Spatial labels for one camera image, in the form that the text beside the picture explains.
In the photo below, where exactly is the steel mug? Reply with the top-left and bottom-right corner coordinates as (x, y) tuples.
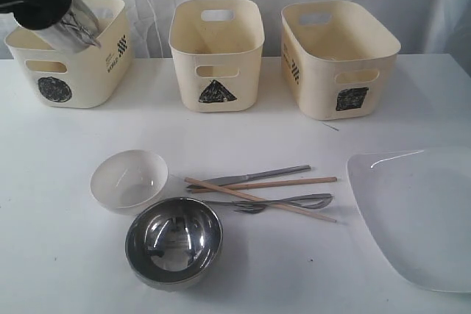
(34, 0), (101, 53)

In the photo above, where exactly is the white ceramic bowl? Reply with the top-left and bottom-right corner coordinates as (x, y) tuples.
(90, 149), (169, 215)

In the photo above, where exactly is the stainless steel bowl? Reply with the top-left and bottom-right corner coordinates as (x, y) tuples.
(124, 197), (223, 292)

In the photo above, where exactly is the cream bin with circle mark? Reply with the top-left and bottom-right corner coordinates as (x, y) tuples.
(4, 0), (134, 109)

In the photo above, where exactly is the cream bin with triangle mark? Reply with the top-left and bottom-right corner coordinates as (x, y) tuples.
(169, 0), (265, 113)

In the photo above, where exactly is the wooden chopstick diagonal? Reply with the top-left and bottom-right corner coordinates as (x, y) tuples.
(184, 177), (337, 223)

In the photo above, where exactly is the steel table knife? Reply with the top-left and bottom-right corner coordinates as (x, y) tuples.
(205, 165), (311, 186)

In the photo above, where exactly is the steel fork short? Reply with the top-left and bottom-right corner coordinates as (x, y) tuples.
(234, 205), (266, 215)

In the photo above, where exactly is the cream bin with square mark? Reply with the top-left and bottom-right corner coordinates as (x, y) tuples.
(281, 0), (401, 121)

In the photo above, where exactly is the white square plate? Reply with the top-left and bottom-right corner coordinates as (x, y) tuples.
(347, 146), (470, 294)

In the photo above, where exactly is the thin wire scrap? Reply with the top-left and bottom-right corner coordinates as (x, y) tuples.
(322, 122), (339, 132)

